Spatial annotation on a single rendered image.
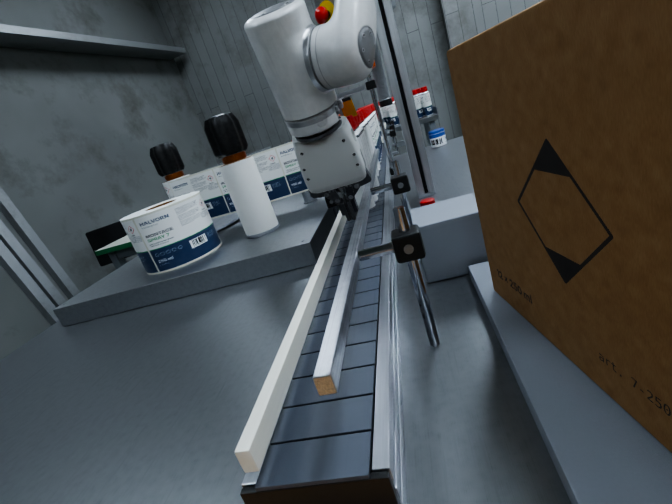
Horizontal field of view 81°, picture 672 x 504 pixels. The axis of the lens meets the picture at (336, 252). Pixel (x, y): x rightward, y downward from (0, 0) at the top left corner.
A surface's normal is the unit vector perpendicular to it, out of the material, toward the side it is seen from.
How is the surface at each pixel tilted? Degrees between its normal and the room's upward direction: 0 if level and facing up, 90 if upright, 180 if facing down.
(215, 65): 90
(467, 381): 0
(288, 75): 109
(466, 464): 0
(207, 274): 90
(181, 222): 90
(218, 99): 90
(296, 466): 0
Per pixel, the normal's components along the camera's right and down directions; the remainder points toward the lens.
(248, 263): -0.13, 0.36
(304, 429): -0.30, -0.90
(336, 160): 0.04, 0.65
